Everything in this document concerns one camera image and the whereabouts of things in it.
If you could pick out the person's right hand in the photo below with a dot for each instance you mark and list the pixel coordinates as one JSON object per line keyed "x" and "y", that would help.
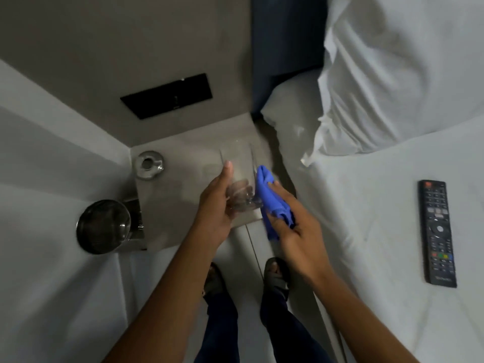
{"x": 298, "y": 238}

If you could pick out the person's left hand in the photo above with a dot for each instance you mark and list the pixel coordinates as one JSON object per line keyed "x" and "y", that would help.
{"x": 212, "y": 211}

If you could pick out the person's left thumb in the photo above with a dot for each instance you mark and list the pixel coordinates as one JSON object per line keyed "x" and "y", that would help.
{"x": 225, "y": 176}

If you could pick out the person's right thumb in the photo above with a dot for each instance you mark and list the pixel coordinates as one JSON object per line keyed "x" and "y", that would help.
{"x": 278, "y": 223}

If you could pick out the clear drinking glass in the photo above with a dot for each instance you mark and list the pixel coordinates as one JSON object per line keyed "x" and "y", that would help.
{"x": 242, "y": 185}

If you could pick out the blue cleaning cloth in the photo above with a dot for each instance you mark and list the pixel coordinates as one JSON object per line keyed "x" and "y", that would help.
{"x": 273, "y": 202}

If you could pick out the person's right forearm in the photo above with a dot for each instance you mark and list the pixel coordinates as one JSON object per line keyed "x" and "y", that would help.
{"x": 363, "y": 321}

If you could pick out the person's left forearm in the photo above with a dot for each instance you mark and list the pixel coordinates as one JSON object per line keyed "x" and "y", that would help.
{"x": 158, "y": 309}

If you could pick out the grey bedside table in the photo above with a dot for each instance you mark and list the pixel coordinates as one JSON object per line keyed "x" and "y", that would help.
{"x": 189, "y": 177}

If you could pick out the person's right sandal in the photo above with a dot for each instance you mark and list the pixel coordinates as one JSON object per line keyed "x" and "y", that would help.
{"x": 277, "y": 276}

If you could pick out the person's sandal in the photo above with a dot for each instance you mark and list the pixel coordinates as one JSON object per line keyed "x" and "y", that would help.
{"x": 214, "y": 280}
{"x": 277, "y": 276}

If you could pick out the silver metal ashtray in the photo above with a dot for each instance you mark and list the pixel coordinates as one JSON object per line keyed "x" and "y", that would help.
{"x": 149, "y": 165}

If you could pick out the person's left sandal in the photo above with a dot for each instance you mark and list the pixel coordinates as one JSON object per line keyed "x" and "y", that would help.
{"x": 214, "y": 280}

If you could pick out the white bed sheet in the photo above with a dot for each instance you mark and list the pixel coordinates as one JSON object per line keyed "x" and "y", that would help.
{"x": 378, "y": 230}

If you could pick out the person's dark blue trousers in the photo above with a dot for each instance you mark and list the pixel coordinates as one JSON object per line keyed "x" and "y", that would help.
{"x": 261, "y": 328}

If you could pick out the blue padded headboard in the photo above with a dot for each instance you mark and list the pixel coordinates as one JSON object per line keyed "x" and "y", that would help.
{"x": 285, "y": 49}

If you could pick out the black remote control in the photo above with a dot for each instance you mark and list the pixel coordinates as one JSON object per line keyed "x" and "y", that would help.
{"x": 436, "y": 232}

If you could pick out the white pillow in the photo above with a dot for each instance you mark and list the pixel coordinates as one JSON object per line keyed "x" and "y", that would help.
{"x": 400, "y": 71}

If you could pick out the black wall switch panel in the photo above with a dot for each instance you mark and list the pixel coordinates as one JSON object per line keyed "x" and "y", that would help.
{"x": 166, "y": 96}

